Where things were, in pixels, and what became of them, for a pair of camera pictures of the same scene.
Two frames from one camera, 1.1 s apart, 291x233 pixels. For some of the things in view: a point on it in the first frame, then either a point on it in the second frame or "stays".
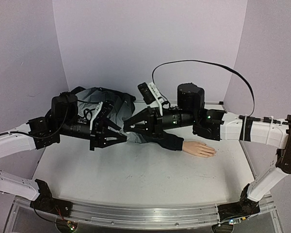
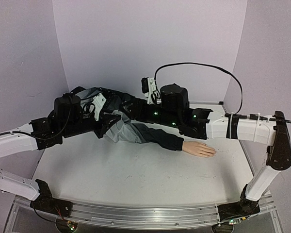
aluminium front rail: x=148 y=215 stays
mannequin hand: x=198 y=149 stays
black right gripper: x=155 y=123 to x=127 y=108
